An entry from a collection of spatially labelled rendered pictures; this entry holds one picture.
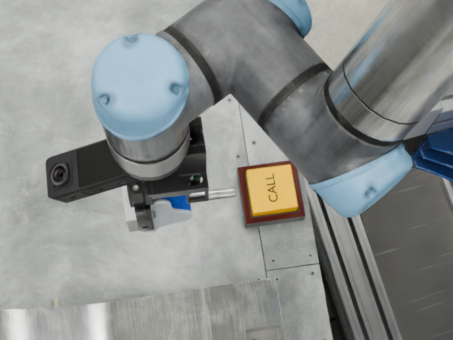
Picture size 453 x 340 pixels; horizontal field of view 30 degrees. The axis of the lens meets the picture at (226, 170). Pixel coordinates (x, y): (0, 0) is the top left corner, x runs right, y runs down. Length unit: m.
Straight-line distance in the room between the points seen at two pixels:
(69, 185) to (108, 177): 0.05
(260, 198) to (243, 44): 0.45
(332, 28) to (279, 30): 1.46
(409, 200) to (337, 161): 1.15
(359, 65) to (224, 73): 0.12
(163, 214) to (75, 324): 0.18
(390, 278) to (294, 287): 0.66
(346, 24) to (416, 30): 1.58
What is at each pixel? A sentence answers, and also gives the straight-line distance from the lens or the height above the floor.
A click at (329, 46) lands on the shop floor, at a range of 2.12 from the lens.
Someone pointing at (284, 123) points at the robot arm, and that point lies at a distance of 0.67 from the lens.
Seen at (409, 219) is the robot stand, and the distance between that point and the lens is 1.79.
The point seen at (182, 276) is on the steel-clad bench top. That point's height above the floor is 0.80.
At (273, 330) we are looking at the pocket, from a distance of 1.04.
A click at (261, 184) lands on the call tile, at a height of 0.84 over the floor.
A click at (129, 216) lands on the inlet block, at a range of 0.97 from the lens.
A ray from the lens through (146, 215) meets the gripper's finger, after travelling 0.87.
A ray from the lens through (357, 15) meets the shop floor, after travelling 2.17.
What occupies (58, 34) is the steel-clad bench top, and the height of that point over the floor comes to 0.80.
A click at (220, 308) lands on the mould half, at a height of 0.89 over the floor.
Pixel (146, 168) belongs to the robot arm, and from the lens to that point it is 0.75.
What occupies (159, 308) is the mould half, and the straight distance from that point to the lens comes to 1.02.
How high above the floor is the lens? 1.89
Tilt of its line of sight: 73 degrees down
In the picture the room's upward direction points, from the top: 4 degrees clockwise
